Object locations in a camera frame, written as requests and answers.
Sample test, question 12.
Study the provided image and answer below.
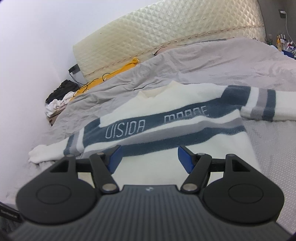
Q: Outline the white blue striped sweater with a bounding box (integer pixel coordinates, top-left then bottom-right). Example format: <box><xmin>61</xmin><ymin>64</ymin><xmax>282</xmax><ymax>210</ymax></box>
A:
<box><xmin>29</xmin><ymin>81</ymin><xmax>295</xmax><ymax>187</ymax></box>

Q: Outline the white clothes pile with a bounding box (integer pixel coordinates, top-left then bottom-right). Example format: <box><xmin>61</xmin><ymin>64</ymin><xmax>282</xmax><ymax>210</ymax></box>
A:
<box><xmin>45</xmin><ymin>91</ymin><xmax>75</xmax><ymax>117</ymax></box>

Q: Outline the black clothes pile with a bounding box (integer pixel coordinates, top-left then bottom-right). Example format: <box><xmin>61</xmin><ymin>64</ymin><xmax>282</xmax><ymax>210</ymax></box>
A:
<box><xmin>45</xmin><ymin>80</ymin><xmax>79</xmax><ymax>104</ymax></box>

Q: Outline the cardboard box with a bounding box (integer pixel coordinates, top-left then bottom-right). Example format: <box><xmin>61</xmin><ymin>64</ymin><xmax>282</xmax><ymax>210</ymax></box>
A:
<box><xmin>47</xmin><ymin>109</ymin><xmax>64</xmax><ymax>126</ymax></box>

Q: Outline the yellow cloth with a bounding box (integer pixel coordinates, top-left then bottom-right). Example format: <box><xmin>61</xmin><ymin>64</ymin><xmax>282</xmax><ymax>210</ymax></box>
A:
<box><xmin>73</xmin><ymin>57</ymin><xmax>140</xmax><ymax>97</ymax></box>

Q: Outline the grey bed duvet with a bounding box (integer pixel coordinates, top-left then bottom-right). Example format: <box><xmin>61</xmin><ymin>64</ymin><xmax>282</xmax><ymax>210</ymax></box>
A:
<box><xmin>0</xmin><ymin>38</ymin><xmax>296</xmax><ymax>229</ymax></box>

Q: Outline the cream quilted headboard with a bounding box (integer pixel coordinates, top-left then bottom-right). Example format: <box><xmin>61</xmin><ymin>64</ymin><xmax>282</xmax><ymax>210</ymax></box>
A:
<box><xmin>73</xmin><ymin>0</ymin><xmax>266</xmax><ymax>81</ymax></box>

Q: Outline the orange bottle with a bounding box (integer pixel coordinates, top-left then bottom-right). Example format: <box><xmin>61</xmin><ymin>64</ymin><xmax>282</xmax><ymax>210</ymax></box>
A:
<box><xmin>276</xmin><ymin>36</ymin><xmax>282</xmax><ymax>52</ymax></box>

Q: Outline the blue tray with items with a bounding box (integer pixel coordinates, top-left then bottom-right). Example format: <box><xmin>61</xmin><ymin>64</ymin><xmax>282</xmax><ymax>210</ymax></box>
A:
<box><xmin>278</xmin><ymin>34</ymin><xmax>295</xmax><ymax>59</ymax></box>

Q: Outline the grey wardrobe shelf unit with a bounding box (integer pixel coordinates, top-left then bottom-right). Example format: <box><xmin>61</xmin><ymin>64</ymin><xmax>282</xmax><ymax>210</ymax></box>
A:
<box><xmin>258</xmin><ymin>0</ymin><xmax>296</xmax><ymax>46</ymax></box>

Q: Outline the black wall socket left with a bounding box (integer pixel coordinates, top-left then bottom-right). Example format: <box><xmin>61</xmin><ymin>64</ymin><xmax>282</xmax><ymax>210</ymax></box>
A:
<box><xmin>68</xmin><ymin>64</ymin><xmax>80</xmax><ymax>74</ymax></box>

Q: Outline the wall charger with white cable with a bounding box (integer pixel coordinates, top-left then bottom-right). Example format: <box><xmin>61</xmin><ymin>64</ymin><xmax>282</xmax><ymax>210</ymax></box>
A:
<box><xmin>278</xmin><ymin>9</ymin><xmax>293</xmax><ymax>45</ymax></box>

